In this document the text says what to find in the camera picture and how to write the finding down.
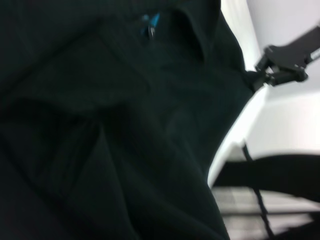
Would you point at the black shirt with FREE print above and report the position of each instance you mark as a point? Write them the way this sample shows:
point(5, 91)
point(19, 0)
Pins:
point(112, 125)

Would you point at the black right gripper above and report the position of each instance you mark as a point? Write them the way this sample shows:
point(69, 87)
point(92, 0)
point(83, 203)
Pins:
point(290, 55)

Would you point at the black curved panel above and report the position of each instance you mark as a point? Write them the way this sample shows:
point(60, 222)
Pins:
point(275, 171)

